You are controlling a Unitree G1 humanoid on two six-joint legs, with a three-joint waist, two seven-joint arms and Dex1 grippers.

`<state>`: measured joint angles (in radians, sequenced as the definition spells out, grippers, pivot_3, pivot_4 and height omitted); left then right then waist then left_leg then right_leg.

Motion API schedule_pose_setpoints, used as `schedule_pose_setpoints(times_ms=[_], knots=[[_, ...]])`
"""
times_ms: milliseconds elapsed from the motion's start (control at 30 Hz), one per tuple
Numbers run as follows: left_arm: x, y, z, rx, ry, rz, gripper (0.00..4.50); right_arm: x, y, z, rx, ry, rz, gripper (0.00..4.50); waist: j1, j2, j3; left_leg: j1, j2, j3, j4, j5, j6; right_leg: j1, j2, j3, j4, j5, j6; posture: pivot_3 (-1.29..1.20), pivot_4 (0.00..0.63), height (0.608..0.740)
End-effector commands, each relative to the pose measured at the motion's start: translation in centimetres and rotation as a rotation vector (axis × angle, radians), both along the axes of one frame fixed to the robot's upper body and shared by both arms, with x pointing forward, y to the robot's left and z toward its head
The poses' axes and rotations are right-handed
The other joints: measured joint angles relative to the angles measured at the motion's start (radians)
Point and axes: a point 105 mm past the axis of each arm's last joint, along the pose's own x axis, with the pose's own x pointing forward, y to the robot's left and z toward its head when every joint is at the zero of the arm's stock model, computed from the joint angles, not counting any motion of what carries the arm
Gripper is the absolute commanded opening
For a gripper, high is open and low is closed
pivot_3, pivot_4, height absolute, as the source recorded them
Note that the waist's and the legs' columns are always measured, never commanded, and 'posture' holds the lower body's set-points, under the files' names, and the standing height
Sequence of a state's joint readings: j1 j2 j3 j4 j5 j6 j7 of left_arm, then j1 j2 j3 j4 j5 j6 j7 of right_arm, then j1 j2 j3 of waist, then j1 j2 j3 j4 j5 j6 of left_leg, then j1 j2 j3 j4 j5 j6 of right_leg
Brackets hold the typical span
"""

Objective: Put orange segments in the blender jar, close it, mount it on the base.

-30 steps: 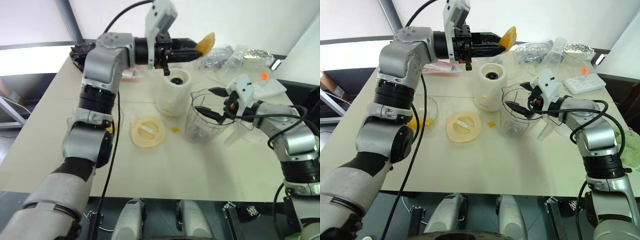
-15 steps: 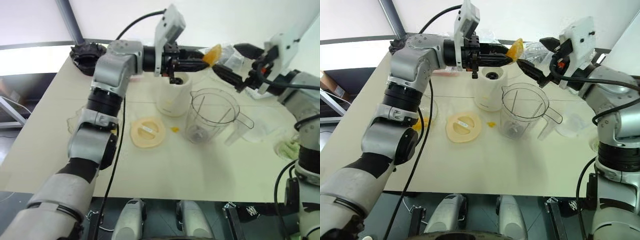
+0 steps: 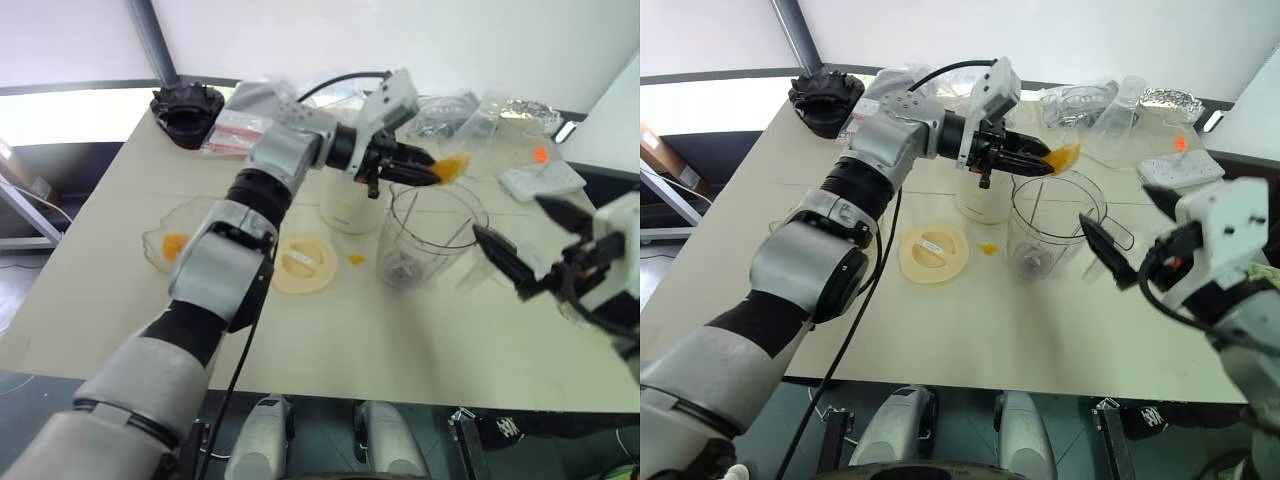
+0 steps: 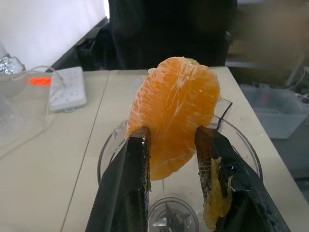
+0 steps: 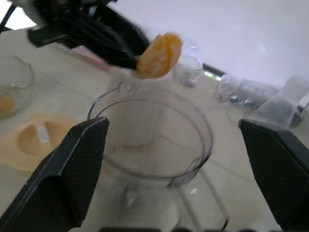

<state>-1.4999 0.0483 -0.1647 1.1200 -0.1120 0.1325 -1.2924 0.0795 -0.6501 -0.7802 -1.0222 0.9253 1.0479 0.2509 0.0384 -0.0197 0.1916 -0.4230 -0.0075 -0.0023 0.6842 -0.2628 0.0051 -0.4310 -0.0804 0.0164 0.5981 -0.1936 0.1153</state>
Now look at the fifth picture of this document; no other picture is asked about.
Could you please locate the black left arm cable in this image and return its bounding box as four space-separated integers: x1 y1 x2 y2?
0 4 18 32

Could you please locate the peeled orange segment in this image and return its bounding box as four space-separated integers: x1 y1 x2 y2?
134 32 183 79

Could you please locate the clear blender jug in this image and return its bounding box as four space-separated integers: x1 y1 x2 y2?
86 81 230 232

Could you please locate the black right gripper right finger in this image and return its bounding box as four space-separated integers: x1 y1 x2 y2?
238 118 309 232

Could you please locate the clear conical flask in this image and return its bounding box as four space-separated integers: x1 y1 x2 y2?
250 76 309 129

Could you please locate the small clear glass cup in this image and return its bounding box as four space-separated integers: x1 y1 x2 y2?
173 38 204 87

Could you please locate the clear zip bag red stripe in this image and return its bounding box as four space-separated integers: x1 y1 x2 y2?
71 45 112 71

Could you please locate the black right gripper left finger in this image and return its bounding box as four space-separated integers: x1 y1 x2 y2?
0 116 111 232

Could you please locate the clear bag with metal parts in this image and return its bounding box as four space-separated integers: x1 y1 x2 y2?
213 74 279 107

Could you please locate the clear glass bowl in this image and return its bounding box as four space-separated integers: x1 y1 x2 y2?
0 55 35 119

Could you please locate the cream blender lid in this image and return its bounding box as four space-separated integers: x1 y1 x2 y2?
0 113 81 173

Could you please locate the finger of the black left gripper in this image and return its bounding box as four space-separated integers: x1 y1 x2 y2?
27 25 138 71
100 4 151 58

